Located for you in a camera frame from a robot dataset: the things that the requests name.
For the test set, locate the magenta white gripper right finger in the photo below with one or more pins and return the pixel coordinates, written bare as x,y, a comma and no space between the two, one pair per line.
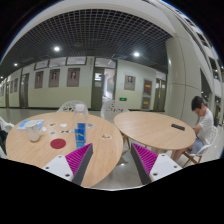
150,166

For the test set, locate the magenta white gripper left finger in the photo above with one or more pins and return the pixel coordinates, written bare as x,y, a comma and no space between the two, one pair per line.
71,167

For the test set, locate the clear plastic water bottle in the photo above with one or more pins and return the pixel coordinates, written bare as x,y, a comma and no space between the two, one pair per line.
79,125

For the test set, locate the round red coaster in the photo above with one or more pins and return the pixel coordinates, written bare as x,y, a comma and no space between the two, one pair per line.
58,143

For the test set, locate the right round wooden table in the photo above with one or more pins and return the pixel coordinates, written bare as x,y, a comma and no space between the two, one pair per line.
154,130

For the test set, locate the round wooden table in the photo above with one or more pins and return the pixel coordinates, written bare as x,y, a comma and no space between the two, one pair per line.
106,153
154,130

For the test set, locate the left round wooden table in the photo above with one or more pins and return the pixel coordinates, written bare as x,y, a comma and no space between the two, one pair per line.
106,153

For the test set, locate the small snack wrapper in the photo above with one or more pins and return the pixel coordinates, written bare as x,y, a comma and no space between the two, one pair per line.
106,137

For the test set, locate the black phone on table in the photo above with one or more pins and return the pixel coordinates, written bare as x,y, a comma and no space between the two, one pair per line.
178,127

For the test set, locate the white plastic chair left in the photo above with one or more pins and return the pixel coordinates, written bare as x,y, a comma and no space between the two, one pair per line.
69,106

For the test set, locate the white plastic chair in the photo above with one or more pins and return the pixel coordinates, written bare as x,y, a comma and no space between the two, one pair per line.
110,109
69,106

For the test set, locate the seated person in white shirt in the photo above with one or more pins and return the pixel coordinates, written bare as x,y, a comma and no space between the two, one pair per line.
202,129

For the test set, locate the blue paper sheet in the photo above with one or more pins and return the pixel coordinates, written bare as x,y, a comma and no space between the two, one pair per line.
28,123

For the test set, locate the white plastic chair middle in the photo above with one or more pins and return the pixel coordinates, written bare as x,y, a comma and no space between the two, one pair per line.
110,109

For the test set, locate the white chair under person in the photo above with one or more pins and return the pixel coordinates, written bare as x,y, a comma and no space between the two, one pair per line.
196,157

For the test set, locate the green exit sign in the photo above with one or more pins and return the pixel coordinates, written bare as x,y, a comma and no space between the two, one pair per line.
123,99

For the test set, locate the white chair at left edge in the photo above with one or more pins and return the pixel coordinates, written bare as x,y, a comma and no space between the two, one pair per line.
5,127

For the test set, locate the open doorway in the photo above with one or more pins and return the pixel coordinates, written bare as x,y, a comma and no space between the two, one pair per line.
103,85

